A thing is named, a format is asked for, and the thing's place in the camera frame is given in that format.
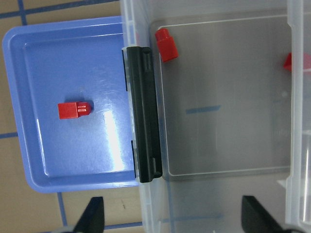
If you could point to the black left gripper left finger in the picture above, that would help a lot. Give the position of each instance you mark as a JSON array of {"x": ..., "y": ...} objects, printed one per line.
[{"x": 92, "y": 219}]

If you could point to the blue plastic tray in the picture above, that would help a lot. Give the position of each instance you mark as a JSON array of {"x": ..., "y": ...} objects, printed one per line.
[{"x": 71, "y": 61}]

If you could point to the clear plastic storage box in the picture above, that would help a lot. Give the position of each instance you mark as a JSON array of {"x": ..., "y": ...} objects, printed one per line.
[{"x": 232, "y": 121}]

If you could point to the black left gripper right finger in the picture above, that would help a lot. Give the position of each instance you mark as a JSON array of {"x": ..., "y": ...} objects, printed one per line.
[{"x": 256, "y": 219}]

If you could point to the red block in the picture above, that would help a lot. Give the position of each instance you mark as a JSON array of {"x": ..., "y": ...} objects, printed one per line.
[
  {"x": 166, "y": 45},
  {"x": 70, "y": 110},
  {"x": 288, "y": 63}
]

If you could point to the black box latch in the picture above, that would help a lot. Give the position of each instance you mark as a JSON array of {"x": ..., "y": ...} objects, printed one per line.
[{"x": 140, "y": 81}]

